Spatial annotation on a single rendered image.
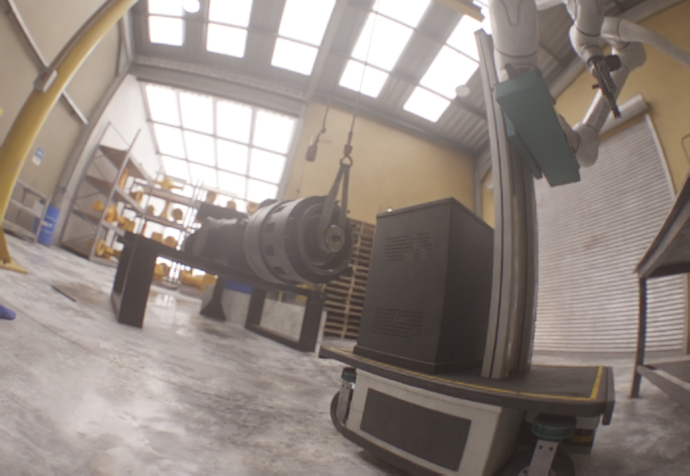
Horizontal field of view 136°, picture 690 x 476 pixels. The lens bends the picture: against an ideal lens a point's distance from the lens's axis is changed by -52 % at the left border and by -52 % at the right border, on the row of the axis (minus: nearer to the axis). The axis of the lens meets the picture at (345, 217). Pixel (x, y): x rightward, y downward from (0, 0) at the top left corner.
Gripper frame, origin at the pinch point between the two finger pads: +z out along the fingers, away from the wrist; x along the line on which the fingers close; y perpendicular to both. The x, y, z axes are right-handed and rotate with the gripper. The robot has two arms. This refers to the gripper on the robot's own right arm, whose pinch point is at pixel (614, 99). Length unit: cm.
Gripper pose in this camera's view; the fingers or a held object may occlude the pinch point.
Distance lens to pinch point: 107.1
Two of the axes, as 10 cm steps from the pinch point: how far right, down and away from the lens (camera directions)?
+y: -6.2, 1.5, 7.7
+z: -1.7, 9.3, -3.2
